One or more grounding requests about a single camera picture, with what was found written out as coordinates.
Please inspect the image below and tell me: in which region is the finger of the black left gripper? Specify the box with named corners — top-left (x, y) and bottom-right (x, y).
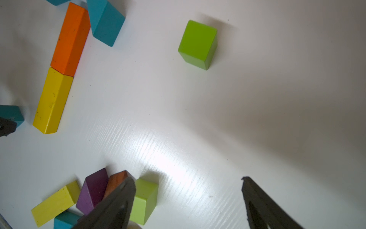
top-left (0, 117), bottom-right (17, 137)

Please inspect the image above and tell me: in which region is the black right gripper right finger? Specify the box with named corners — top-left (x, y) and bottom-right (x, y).
top-left (242, 177), bottom-right (302, 229)

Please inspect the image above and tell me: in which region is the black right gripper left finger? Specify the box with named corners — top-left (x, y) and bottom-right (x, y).
top-left (73, 177), bottom-right (136, 229)

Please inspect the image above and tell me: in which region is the teal triangular prism block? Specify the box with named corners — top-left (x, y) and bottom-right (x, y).
top-left (47, 0), bottom-right (70, 6)
top-left (0, 105), bottom-right (24, 127)
top-left (86, 0), bottom-right (125, 47)

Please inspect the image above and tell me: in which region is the purple triangular prism block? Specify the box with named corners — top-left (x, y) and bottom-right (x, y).
top-left (76, 168), bottom-right (109, 215)

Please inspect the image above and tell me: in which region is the yellow rectangular block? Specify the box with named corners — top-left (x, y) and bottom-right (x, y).
top-left (33, 67), bottom-right (73, 134)

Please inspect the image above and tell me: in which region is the orange rectangular block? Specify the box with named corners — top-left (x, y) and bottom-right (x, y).
top-left (51, 2), bottom-right (91, 77)

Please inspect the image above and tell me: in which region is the brown wooden block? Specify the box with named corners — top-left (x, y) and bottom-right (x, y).
top-left (103, 170), bottom-right (136, 201)

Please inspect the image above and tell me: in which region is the light green cube block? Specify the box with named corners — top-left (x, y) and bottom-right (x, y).
top-left (130, 178), bottom-right (159, 225)

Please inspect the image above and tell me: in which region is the teal rectangular block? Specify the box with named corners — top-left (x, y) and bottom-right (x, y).
top-left (53, 211), bottom-right (81, 229)

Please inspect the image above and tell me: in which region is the yellow-green rectangular block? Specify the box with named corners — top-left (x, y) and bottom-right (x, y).
top-left (31, 180), bottom-right (81, 228)

